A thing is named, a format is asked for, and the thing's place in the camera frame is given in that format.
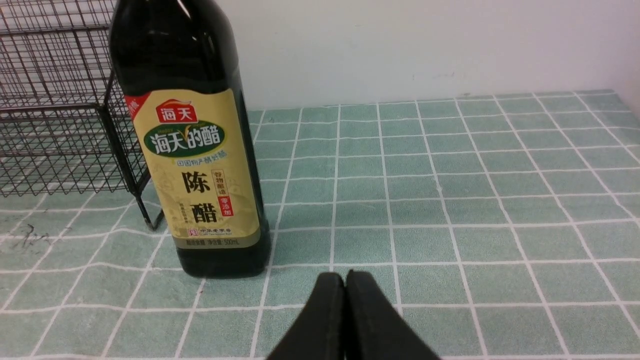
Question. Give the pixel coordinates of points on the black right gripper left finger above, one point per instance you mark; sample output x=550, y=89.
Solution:
x=317, y=330

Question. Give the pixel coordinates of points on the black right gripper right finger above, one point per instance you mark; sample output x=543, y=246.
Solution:
x=373, y=329

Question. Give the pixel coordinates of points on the black wire mesh shelf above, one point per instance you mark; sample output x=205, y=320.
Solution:
x=65, y=127

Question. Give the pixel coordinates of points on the dark vinegar bottle yellow label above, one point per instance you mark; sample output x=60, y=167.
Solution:
x=178, y=67

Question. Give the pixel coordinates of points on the green checkered tablecloth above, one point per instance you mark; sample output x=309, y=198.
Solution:
x=500, y=227

